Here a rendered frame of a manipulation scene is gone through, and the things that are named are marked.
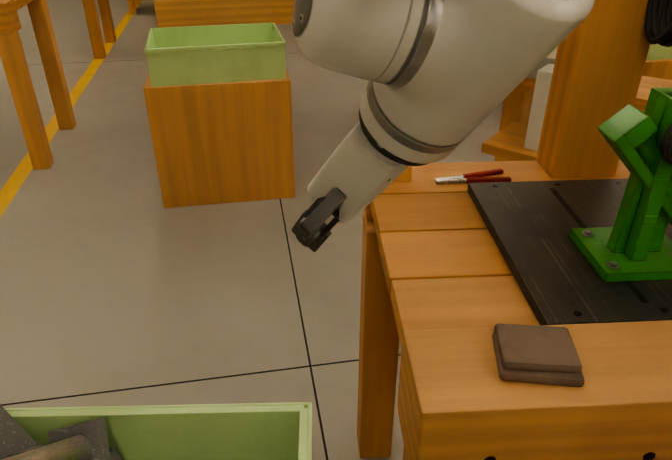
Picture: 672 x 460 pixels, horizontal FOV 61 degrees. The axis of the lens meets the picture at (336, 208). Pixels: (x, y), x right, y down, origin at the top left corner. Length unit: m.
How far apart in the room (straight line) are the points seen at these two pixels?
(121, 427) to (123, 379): 1.42
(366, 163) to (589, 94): 0.85
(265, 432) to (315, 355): 1.41
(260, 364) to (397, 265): 1.15
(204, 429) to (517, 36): 0.49
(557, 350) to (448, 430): 0.17
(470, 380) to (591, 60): 0.70
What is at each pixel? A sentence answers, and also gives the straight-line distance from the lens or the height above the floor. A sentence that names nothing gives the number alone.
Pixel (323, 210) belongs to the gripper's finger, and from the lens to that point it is 0.47.
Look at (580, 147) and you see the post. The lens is 1.28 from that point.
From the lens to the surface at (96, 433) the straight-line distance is 0.65.
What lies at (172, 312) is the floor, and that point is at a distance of 2.29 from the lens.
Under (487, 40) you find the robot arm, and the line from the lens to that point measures 0.34.
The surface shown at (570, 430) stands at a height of 0.86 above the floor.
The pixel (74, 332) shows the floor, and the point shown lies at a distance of 2.33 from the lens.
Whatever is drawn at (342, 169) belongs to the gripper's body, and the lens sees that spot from 0.45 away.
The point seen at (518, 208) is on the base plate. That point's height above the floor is 0.90.
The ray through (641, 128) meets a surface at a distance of 0.89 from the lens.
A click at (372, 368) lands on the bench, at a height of 0.35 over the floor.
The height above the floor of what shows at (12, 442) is 0.97.
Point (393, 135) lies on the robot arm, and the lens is 0.41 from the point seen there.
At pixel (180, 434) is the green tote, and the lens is 0.66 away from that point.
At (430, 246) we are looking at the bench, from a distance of 1.00.
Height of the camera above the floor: 1.43
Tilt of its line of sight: 30 degrees down
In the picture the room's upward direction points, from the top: straight up
